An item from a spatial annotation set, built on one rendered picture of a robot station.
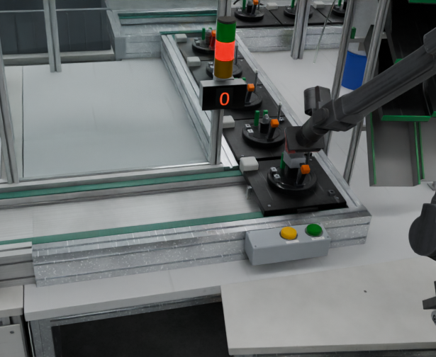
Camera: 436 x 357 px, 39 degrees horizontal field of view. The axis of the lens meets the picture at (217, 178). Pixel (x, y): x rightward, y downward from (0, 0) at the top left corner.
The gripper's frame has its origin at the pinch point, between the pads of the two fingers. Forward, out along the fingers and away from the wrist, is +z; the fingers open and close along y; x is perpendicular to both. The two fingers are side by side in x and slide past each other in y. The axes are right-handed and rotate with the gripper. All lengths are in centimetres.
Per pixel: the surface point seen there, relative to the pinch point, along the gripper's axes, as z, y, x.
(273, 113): 33.7, -7.0, -22.5
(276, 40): 89, -33, -78
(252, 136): 20.9, 5.5, -10.7
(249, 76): 53, -7, -45
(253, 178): 9.4, 10.4, 5.8
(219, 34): -16.9, 21.9, -26.2
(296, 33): 77, -38, -75
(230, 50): -14.4, 18.8, -22.8
